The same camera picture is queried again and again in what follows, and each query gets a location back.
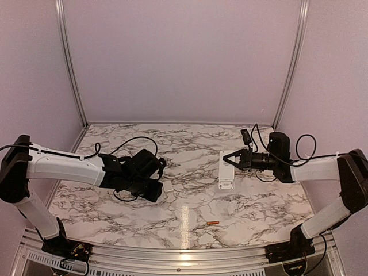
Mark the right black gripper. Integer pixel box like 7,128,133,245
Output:
223,148,278,171

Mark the white battery cover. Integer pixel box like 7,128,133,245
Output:
163,180,174,193

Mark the white remote control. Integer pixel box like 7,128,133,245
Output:
218,150,235,190

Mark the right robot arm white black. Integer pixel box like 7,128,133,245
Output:
223,132,367,258

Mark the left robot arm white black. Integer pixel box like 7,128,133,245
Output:
1,135,166,256

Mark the orange AAA battery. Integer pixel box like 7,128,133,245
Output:
206,221,220,225

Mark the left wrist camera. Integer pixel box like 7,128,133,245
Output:
158,158,167,174

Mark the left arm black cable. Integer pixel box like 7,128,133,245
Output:
0,136,158,202

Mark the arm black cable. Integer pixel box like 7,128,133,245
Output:
251,123,348,182
0,136,158,202

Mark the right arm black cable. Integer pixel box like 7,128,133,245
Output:
251,123,348,182

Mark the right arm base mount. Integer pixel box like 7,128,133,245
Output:
265,224,316,263

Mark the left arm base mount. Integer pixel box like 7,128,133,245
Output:
40,218,92,262

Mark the front aluminium frame rail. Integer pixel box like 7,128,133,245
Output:
10,229,346,275

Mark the right aluminium frame post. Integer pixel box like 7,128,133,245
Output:
272,0,310,130

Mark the aluminium frame post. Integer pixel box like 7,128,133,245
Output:
272,0,310,130
55,0,89,128

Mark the left aluminium frame post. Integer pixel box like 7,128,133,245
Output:
55,0,89,128

